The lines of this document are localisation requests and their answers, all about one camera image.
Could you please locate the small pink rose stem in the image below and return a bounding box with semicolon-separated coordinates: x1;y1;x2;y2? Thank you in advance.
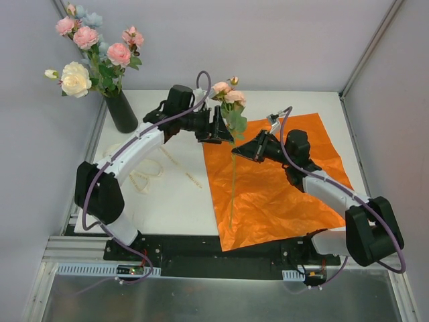
210;76;249;231

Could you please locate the orange wrapping paper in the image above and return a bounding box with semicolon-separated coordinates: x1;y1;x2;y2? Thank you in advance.
202;112;355;252

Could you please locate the cream lace ribbon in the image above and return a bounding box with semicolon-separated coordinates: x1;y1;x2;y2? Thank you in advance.
100;142;204;195

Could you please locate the pink rose stem with bud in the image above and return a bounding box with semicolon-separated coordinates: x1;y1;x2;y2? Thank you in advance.
98;25;144;97

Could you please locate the cream white rose stem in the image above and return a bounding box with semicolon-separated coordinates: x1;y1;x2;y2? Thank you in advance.
44;61;112;98

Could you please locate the light blue flower stem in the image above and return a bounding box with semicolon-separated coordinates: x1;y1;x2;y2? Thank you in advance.
72;5;109;65

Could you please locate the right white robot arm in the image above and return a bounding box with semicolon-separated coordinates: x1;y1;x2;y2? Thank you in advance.
232;129;404;266

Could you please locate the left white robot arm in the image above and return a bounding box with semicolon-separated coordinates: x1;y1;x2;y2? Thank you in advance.
74;85;233;261

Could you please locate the black cylindrical vase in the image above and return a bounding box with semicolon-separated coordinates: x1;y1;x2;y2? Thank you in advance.
105;91;139;133

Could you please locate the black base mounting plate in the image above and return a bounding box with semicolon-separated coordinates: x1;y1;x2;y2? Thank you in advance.
103;234;341;280

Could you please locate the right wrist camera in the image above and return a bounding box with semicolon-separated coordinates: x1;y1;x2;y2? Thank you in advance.
266;114;281;135

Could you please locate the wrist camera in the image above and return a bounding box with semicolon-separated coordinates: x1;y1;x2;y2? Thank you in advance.
266;114;281;135
193;88;210;105

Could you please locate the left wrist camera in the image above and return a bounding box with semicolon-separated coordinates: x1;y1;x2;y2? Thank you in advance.
193;88;210;105

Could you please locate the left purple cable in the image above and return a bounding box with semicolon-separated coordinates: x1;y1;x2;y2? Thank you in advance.
55;70;212;296

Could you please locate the right white cable duct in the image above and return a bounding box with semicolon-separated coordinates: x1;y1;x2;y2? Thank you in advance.
282;270;306;282

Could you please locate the white cable duct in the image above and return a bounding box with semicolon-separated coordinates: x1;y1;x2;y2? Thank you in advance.
282;270;306;282
56;263;161;278

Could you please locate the aluminium frame rail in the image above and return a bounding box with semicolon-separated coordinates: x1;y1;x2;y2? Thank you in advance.
43;236;109;262

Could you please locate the left white cable duct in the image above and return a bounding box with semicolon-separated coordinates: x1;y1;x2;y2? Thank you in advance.
56;263;161;278

